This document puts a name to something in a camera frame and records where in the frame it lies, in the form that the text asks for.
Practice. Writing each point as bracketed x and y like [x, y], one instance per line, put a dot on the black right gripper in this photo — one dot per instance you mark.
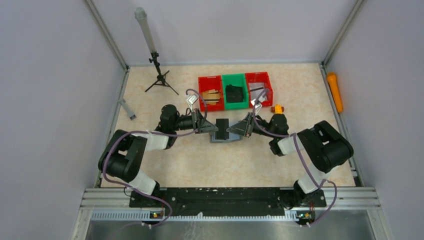
[248, 124]

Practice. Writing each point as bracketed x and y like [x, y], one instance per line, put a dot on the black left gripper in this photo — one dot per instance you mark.
[200, 122]

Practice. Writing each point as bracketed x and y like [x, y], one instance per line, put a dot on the grey card holder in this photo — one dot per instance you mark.
[233, 138]

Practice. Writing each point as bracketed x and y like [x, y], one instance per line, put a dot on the white credit card black stripe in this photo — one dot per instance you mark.
[255, 86]

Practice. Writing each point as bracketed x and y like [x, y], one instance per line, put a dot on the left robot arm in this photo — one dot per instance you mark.
[123, 154]

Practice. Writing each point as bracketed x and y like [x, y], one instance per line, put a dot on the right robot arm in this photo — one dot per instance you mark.
[320, 148]

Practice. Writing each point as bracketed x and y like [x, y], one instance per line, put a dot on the black item in bin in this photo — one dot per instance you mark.
[234, 94]

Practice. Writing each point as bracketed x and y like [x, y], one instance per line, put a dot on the yellow toy brick car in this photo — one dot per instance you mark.
[277, 109]

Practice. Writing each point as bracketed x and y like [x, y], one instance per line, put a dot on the clear bag in bin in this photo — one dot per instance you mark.
[256, 94]

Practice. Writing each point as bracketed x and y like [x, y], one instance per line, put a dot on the left red bin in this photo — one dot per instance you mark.
[211, 82]

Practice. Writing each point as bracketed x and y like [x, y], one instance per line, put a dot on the red bin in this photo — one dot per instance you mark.
[211, 82]
[261, 77]

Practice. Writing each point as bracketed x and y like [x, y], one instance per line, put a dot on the green bin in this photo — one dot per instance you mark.
[235, 80]

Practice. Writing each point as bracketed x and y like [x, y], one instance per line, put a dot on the right red bin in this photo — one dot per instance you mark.
[261, 77]

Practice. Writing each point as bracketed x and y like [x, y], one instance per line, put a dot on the orange flashlight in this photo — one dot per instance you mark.
[332, 81]

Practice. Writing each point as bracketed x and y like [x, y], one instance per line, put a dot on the black tripod with grey tube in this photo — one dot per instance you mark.
[142, 19]

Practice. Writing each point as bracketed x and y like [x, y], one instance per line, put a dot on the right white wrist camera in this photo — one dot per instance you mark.
[257, 103]

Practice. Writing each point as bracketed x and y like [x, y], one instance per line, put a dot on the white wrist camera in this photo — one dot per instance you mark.
[257, 103]
[191, 99]

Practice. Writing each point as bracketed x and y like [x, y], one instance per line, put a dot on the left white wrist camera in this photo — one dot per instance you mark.
[191, 99]

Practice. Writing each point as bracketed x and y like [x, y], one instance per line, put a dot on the small grey bracket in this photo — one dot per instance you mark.
[131, 115]

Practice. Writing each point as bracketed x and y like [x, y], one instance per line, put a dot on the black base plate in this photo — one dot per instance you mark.
[229, 201]

